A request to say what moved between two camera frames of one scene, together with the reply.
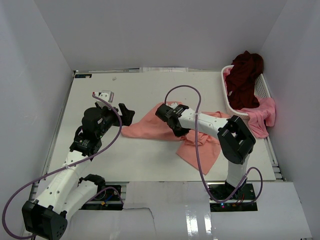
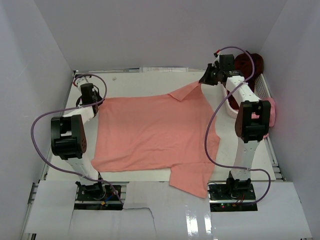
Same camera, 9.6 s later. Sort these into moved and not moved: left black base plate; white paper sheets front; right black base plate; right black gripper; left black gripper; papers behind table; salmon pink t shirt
Moved: right black gripper; salmon pink t shirt; left black gripper
Not moved: white paper sheets front; left black base plate; right black base plate; papers behind table
